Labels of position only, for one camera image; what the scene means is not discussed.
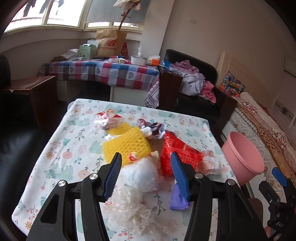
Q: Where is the red white snack wrapper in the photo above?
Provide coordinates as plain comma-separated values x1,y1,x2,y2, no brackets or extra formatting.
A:
96,110,122,130

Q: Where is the yellow foam net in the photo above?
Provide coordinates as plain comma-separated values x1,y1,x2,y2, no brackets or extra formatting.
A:
102,123,152,166

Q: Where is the purple wrapper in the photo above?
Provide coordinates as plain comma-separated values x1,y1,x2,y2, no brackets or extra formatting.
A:
170,183,189,210

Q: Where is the wooden side cabinet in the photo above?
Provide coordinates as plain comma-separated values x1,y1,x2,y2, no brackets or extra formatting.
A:
0,76,58,130

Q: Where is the pink plastic bucket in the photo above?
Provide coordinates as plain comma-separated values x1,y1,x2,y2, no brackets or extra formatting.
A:
221,131,265,187

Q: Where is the cream wardrobe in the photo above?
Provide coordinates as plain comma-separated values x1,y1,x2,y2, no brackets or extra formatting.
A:
273,56,296,121

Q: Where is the white plastic bag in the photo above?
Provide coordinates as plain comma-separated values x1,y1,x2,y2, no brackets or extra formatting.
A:
122,151,161,193

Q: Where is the bay window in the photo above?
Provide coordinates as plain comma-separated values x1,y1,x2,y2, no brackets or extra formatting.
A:
5,0,146,33

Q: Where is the checked tablecloth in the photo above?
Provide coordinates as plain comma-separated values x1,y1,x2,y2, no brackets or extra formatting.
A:
38,59,160,91

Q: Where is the dark crumpled snack wrapper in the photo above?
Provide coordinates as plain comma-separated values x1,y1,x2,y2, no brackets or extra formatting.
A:
137,118,167,139

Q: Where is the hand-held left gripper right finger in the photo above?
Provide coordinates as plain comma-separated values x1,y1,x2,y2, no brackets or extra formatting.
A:
170,152,270,241

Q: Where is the green cardboard box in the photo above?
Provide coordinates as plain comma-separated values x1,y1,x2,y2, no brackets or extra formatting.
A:
79,43,97,59

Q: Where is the wooden coat rack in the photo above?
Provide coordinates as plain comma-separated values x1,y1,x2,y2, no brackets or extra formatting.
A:
113,0,141,30

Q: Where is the purple patterned cloth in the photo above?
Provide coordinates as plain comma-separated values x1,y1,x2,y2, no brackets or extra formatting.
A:
145,77,160,109

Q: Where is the clear plastic bag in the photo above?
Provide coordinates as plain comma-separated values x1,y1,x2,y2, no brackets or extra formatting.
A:
61,49,81,61

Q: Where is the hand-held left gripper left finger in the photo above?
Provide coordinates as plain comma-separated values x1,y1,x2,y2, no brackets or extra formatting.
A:
26,152,123,241

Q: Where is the floral tablecloth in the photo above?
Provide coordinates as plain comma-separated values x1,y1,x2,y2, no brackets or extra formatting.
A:
11,98,241,241

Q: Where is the purple checked shirt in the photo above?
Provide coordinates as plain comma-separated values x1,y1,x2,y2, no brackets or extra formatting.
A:
171,60,199,76

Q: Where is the colourful cartoon pillow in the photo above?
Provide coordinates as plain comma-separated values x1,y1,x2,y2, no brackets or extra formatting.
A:
218,71,245,98

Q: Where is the grey garment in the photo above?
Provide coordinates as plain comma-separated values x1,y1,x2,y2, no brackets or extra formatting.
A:
179,73,206,96

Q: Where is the hanging blue garment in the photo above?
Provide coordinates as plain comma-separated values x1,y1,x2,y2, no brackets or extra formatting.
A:
23,0,65,14

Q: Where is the brown paper bag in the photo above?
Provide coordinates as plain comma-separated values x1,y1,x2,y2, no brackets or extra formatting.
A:
95,29,127,58

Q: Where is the pink dotted garment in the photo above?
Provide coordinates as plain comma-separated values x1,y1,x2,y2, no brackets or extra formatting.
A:
200,81,216,103

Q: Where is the cream headboard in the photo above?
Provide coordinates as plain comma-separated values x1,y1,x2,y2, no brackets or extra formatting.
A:
216,51,278,112

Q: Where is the pink floral quilt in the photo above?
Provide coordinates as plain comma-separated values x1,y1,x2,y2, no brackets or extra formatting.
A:
240,91,278,118

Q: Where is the brown leaf blanket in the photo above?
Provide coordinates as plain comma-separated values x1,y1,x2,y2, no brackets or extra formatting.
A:
236,102,296,181

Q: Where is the black leather seat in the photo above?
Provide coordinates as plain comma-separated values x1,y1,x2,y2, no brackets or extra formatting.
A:
0,125,60,232

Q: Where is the white tissue container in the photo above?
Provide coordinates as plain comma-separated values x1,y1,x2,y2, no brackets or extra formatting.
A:
130,55,148,66

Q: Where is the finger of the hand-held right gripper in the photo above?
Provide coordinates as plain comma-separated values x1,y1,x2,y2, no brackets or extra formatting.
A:
258,180,281,206
272,167,296,202

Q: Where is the black leather armchair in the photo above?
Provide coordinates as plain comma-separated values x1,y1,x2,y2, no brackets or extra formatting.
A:
159,49,237,123

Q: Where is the white desk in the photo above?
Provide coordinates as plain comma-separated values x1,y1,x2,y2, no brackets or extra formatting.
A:
57,80,148,102

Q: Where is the white fibre fluff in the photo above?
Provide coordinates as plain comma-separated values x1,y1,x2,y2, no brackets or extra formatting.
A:
109,188,171,237

